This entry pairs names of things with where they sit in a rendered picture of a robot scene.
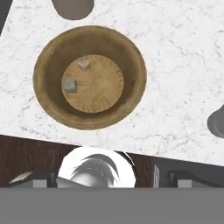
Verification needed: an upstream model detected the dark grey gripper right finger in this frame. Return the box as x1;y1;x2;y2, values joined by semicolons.
167;170;224;189

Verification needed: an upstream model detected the pale ice cube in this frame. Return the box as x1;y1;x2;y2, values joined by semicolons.
62;77;79;94
76;56;92;71

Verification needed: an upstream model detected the white and black round thing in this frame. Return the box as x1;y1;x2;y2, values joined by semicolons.
56;146;137;189

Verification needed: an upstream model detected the pale grey cupboard handle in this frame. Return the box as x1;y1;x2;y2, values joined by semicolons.
152;164;160;189

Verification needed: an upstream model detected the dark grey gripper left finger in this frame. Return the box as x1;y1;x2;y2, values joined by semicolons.
8;169;58;189

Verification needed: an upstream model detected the grey round object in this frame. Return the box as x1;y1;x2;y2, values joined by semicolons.
206;104;224;140

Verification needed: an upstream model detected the brown-grey round glass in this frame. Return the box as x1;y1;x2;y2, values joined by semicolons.
51;0;95;21

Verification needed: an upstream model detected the dark wood cupboard front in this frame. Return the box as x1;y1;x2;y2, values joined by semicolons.
0;134;156;189

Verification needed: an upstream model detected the brown wooden bowl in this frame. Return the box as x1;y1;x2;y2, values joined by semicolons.
32;24;148;131

